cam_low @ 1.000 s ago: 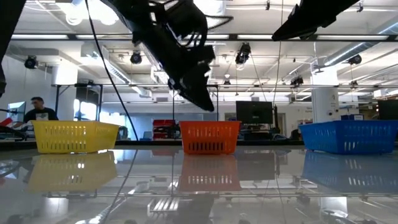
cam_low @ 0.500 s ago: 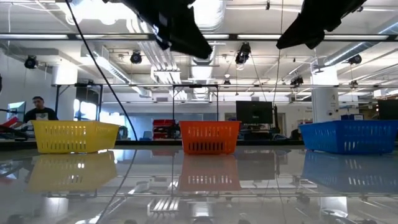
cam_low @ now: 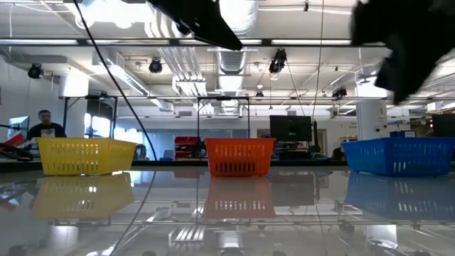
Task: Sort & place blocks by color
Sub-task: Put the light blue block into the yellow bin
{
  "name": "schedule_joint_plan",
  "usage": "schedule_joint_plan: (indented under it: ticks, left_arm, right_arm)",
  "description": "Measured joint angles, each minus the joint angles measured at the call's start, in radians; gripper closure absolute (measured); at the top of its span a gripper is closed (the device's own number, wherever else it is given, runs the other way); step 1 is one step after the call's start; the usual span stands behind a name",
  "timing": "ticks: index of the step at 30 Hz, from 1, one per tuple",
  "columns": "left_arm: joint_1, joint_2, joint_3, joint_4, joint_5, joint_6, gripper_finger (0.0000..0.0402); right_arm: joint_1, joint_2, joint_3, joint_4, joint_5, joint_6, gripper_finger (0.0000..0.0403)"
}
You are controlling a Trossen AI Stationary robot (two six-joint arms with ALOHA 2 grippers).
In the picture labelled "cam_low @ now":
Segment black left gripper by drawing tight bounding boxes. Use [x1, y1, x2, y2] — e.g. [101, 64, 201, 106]
[147, 0, 244, 50]

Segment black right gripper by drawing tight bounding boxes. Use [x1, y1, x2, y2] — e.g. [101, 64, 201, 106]
[350, 0, 455, 106]

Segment white room column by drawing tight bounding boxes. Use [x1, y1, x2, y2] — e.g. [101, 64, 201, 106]
[355, 76, 389, 142]

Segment blue background bin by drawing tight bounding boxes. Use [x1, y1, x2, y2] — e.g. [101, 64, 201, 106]
[389, 130, 417, 139]

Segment black computer monitor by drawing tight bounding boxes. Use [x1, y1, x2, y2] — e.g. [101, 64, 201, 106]
[269, 114, 314, 143]
[432, 113, 455, 138]

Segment blue plastic basket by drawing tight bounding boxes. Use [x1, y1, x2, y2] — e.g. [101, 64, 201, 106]
[342, 137, 455, 178]

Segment red storage bins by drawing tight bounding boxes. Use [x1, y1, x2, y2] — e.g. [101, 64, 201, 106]
[173, 136, 202, 160]

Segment orange plastic basket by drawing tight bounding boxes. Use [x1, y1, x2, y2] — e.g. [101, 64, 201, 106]
[205, 137, 276, 178]

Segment yellow plastic basket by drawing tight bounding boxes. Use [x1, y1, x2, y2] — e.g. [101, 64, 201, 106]
[36, 137, 138, 176]

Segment person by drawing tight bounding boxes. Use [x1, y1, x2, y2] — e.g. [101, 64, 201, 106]
[26, 109, 68, 142]

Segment bright background screen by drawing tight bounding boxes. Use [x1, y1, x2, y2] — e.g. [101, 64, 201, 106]
[7, 115, 30, 140]

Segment red and black background machine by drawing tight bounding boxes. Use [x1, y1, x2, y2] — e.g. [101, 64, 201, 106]
[0, 124, 36, 163]

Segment silver ceiling ventilation duct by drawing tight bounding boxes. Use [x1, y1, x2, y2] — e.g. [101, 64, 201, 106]
[208, 0, 259, 114]

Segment black metal frame stand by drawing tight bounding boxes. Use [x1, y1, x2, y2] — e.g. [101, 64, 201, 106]
[62, 95, 119, 138]
[197, 95, 251, 139]

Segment thin hanging cable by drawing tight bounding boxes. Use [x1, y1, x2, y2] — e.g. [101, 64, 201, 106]
[311, 0, 325, 120]

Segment black hanging cable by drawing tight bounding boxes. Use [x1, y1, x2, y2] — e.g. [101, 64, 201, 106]
[72, 0, 159, 163]

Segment overhead frame rail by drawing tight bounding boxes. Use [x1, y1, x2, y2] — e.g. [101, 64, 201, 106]
[0, 37, 388, 48]

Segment black table edge frame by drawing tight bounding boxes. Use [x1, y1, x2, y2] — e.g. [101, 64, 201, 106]
[0, 159, 348, 170]

